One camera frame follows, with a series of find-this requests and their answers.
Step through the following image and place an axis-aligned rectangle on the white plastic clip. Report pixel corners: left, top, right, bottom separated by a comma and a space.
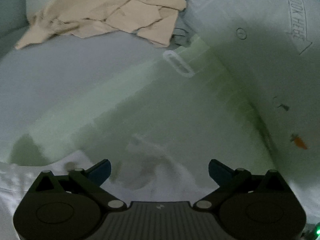
162, 50, 195, 78

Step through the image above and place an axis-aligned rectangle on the white shirt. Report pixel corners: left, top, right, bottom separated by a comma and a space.
0, 134, 220, 240

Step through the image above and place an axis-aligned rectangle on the carrot print quilt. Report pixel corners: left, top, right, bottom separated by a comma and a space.
175, 0, 320, 220

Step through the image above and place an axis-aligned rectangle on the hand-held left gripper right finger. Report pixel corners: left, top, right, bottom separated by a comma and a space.
192, 159, 297, 210

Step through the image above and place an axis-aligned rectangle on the beige garment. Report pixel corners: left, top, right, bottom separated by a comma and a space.
15, 0, 187, 50

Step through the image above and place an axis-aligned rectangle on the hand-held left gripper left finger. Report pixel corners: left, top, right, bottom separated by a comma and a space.
25, 159, 128, 210

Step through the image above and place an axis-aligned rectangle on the small grey garment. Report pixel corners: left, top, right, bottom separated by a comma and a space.
171, 0, 200, 48

